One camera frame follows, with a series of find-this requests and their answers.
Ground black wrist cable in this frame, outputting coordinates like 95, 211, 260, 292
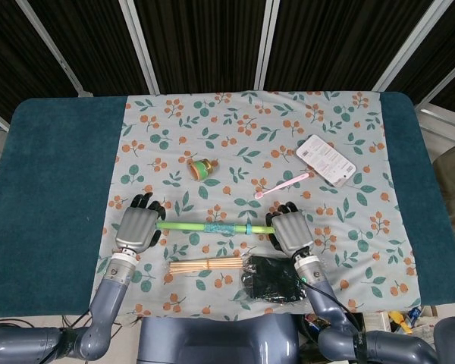
302, 278, 363, 334

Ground blue-grey robot torso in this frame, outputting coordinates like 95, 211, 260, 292
137, 314, 301, 364

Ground bundle of wooden sticks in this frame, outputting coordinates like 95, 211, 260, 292
167, 255, 248, 275

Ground dark folding partition screen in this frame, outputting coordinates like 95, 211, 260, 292
0, 0, 455, 126

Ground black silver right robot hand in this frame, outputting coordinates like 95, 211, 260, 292
265, 202, 315, 256

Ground white printed package card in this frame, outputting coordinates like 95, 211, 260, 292
296, 133, 357, 188

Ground teal plush table cover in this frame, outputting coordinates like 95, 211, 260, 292
0, 90, 455, 320

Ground pink toothbrush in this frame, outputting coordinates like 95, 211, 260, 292
254, 172, 310, 199

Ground black gloves in plastic bag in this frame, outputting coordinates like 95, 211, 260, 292
237, 254, 312, 305

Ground floral leaf fruit tablecloth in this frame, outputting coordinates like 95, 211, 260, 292
88, 89, 422, 318

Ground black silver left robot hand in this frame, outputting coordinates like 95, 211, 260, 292
114, 192, 165, 255

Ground small green orange toy pot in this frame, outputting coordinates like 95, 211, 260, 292
189, 158, 218, 180

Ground green blue toy syringe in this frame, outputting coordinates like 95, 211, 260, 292
155, 220, 276, 237

